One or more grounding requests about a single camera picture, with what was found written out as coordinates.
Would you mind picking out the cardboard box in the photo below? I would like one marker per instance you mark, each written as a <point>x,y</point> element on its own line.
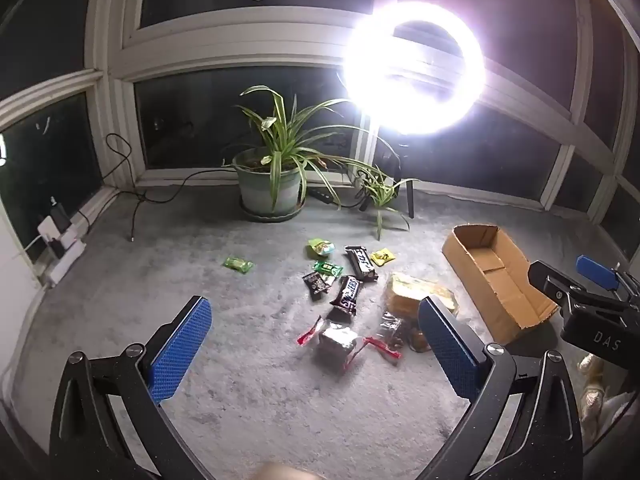
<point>505,290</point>

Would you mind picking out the black power adapter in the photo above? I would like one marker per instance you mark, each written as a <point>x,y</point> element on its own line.
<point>60,216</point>

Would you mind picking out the black snack packet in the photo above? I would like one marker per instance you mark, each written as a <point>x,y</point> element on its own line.
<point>316,284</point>

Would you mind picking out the person's right hand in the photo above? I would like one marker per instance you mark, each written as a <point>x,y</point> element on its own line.
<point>592,375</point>

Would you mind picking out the green plant pot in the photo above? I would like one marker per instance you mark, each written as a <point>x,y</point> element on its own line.
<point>260,190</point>

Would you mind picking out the yellow bread bag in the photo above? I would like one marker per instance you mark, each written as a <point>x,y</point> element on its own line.
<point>420,297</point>

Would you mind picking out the yellow snack packet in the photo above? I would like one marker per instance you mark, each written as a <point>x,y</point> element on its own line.
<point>382,257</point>

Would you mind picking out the dark brown candy bar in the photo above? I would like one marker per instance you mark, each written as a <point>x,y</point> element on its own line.
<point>347,296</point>

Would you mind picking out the white window frame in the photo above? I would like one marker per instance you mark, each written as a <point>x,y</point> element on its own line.
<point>300,30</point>

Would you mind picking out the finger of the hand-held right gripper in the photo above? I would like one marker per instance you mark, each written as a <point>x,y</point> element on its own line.
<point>595,270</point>
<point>550,280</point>

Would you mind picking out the small spider plant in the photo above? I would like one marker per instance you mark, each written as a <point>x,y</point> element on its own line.
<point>380,195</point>

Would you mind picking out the small light green snack packet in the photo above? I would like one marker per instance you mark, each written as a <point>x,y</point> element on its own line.
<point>237,263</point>

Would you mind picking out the brown chocolate bar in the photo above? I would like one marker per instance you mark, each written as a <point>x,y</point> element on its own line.
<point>360,261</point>

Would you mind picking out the large spider plant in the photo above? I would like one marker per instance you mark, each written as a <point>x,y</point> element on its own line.
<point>280,145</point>

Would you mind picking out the green pot saucer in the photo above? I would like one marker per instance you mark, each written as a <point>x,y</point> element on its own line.
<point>270,218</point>

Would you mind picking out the black flat power strip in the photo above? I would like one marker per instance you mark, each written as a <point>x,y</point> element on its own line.
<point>320,195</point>

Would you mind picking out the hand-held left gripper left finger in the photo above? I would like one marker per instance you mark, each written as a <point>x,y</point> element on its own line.
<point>180,350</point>

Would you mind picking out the black light stand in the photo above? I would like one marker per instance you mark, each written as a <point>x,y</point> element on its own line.
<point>410,200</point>

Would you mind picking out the clear bag of dark snacks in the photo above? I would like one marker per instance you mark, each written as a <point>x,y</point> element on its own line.
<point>395,332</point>

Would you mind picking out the dark green snack packet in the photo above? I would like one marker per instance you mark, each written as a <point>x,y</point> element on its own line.
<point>327,267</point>

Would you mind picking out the white power strip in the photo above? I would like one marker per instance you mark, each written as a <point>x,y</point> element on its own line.
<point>65,260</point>

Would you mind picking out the silver snack with red ends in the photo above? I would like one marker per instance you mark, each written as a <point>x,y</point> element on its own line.
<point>337,345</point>

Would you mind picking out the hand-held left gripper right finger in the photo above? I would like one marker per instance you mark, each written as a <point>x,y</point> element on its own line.
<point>450,355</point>

